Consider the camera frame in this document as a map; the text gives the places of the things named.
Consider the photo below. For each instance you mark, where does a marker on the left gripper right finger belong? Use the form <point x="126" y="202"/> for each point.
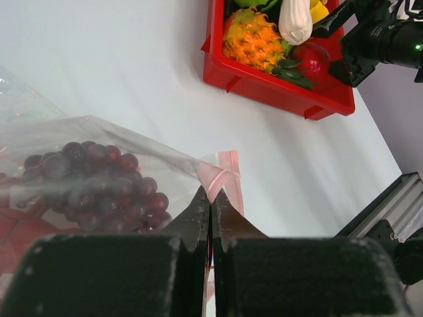
<point x="256" y="275"/>

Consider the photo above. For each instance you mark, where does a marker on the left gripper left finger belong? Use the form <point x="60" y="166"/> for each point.
<point x="156" y="274"/>

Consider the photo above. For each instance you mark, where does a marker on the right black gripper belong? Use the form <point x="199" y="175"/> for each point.
<point x="368" y="44"/>

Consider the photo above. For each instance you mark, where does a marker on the red toy pepper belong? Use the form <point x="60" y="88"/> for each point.
<point x="314" y="61"/>

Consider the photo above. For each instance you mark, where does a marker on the purple toy grapes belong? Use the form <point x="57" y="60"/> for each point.
<point x="97" y="187"/>

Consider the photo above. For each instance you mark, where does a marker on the red dotted zip bag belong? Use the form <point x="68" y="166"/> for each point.
<point x="30" y="124"/>

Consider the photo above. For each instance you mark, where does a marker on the red toy lobster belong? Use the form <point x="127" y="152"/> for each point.
<point x="21" y="224"/>

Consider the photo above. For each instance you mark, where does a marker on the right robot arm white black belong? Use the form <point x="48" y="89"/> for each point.
<point x="407" y="50"/>

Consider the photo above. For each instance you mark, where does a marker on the yellow toy bell pepper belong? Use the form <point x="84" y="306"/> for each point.
<point x="318" y="10"/>

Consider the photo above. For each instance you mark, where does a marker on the white green toy celery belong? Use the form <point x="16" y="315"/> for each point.
<point x="295" y="22"/>

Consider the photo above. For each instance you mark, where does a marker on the red plastic tray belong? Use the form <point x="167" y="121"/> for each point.
<point x="330" y="97"/>

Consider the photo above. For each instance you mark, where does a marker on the orange toy pineapple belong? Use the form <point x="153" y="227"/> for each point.
<point x="249" y="38"/>

